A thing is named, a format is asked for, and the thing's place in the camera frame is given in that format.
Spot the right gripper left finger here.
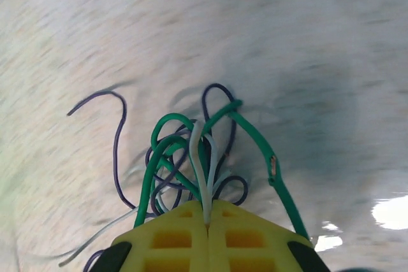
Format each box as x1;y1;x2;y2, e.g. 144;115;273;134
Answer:
83;201;208;272

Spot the green cable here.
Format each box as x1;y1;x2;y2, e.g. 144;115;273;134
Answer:
200;99;312;241
134;112;207;227

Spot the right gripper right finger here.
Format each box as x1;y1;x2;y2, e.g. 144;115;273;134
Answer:
207;199;332;272

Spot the white cable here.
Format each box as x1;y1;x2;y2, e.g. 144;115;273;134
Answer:
57;207;142;268
187;120;215;225
152;134;235;214

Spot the purple cable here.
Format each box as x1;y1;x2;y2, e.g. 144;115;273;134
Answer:
66;89;142;211
145;82;250;218

